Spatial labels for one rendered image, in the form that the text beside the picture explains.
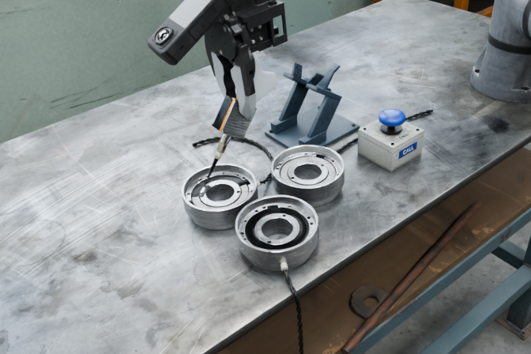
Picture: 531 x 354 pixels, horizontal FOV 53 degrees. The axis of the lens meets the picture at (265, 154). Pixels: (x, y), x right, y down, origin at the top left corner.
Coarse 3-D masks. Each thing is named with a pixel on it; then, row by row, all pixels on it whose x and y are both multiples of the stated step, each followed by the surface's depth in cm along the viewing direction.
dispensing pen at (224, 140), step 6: (228, 96) 72; (228, 102) 71; (222, 108) 72; (222, 114) 72; (216, 120) 73; (222, 120) 72; (216, 126) 72; (222, 138) 73; (228, 138) 73; (222, 144) 73; (222, 150) 74; (216, 156) 74; (216, 162) 74; (210, 168) 75; (210, 174) 75
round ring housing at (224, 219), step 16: (192, 176) 76; (240, 176) 77; (208, 192) 75; (224, 192) 77; (240, 192) 74; (256, 192) 73; (192, 208) 70; (240, 208) 70; (208, 224) 71; (224, 224) 71
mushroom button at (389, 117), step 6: (390, 108) 81; (384, 114) 79; (390, 114) 79; (396, 114) 79; (402, 114) 79; (378, 120) 80; (384, 120) 79; (390, 120) 78; (396, 120) 78; (402, 120) 78; (390, 126) 80
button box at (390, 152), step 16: (368, 128) 82; (384, 128) 81; (400, 128) 80; (416, 128) 81; (368, 144) 81; (384, 144) 78; (400, 144) 78; (416, 144) 81; (384, 160) 80; (400, 160) 80
